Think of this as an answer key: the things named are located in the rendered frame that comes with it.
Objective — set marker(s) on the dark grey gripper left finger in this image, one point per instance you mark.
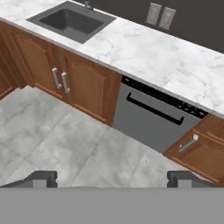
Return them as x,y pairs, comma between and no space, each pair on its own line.
43,178

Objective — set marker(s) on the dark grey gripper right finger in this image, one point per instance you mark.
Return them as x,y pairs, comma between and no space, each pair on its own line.
180,178

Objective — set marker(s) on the wooden drawer front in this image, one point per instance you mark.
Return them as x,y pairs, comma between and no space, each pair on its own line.
201,153

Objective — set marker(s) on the grey dishwasher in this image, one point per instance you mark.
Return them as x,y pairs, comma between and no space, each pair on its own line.
154,116

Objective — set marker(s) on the wooden cupboard door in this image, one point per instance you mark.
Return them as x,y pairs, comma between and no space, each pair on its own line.
87,87
32,57

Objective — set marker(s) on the wooden corner cupboard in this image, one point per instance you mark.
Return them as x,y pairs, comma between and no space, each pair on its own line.
7,67

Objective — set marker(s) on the grey sink basin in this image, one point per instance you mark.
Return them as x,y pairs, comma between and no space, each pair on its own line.
71,22

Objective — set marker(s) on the grey metal tap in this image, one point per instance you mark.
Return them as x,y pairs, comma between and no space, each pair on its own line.
87,5

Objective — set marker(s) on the grey wall socket plate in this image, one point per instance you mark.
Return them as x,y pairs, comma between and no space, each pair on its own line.
153,13
167,18

